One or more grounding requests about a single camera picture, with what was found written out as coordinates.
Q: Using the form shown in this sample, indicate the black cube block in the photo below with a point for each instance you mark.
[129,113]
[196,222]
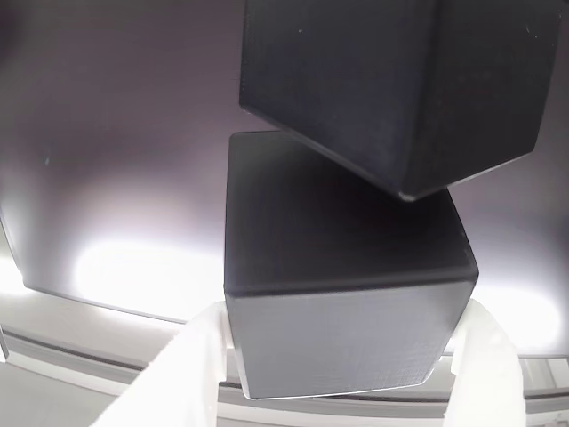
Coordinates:
[400,89]
[347,338]

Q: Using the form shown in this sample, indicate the large black screen panel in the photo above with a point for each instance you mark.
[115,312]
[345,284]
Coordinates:
[111,133]

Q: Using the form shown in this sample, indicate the grey aluminium frame rail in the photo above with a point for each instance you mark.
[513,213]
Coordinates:
[66,351]

